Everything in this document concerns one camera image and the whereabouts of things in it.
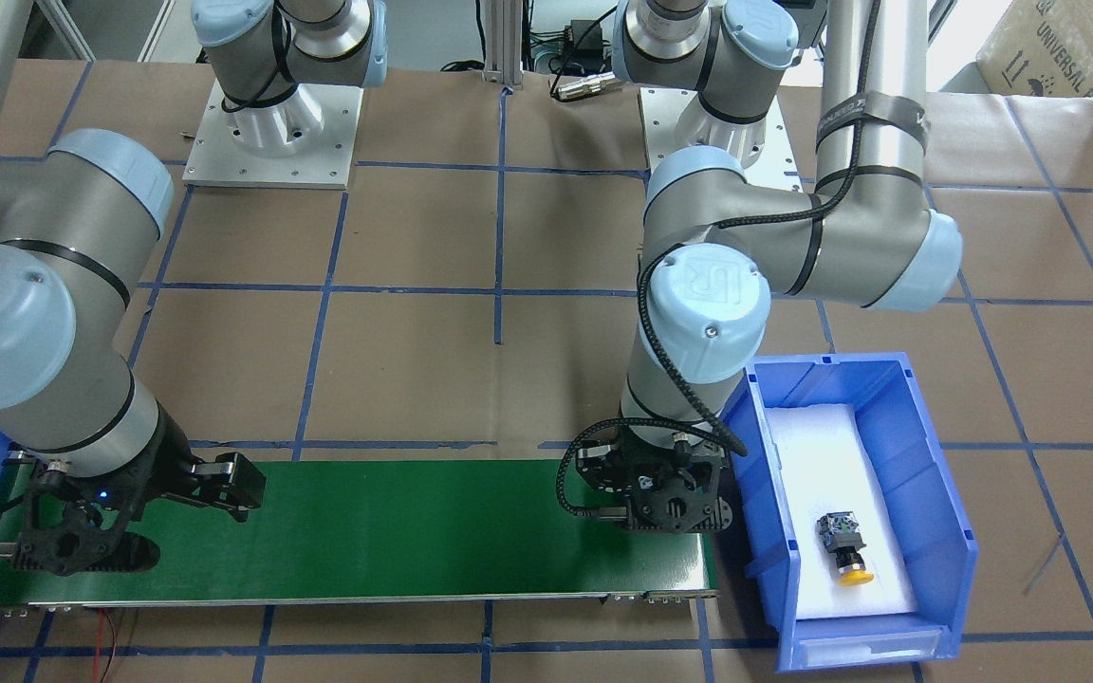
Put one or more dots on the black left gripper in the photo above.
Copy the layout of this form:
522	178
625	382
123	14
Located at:
592	464

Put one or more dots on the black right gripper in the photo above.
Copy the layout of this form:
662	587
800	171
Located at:
167	462

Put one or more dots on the yellow push button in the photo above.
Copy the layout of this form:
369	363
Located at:
840	533

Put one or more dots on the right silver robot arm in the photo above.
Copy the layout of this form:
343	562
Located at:
76	229

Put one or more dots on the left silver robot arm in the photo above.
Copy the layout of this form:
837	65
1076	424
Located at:
716	248

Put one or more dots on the green conveyor belt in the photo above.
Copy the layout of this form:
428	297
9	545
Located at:
374	531

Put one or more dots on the black power adapter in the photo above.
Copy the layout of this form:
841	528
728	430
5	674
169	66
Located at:
585	37

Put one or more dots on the cardboard box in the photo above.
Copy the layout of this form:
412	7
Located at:
1041	48

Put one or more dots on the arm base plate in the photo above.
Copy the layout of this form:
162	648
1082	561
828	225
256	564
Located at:
673	119
305	142

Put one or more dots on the aluminium frame post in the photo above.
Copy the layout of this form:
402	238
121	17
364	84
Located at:
504	30

